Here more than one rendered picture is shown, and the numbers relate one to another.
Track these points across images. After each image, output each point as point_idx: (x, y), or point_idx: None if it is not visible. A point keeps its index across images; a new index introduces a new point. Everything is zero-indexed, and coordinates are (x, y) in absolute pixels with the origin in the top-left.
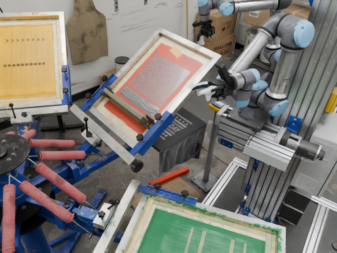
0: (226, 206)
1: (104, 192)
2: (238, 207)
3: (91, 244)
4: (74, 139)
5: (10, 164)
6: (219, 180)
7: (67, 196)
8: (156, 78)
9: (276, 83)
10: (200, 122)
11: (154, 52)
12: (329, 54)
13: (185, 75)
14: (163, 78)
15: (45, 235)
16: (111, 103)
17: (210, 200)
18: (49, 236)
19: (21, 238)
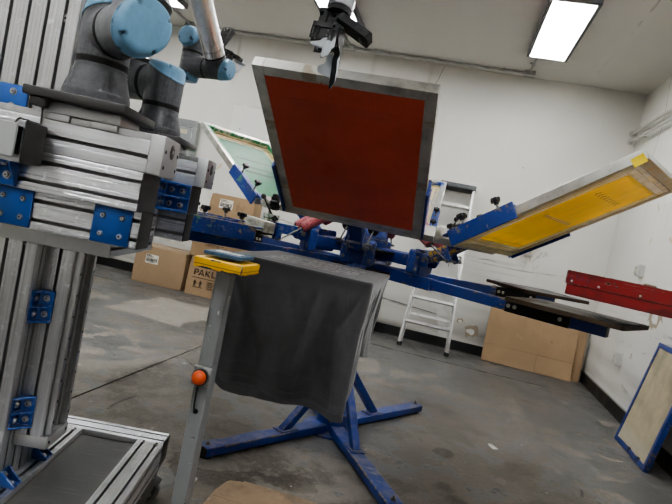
0: (87, 458)
1: (387, 500)
2: (52, 461)
3: (321, 455)
4: None
5: None
6: (121, 496)
7: (441, 499)
8: (350, 151)
9: None
10: (248, 254)
11: (401, 129)
12: None
13: (301, 120)
14: (337, 144)
15: (392, 455)
16: (392, 212)
17: (136, 455)
18: (386, 455)
19: (414, 450)
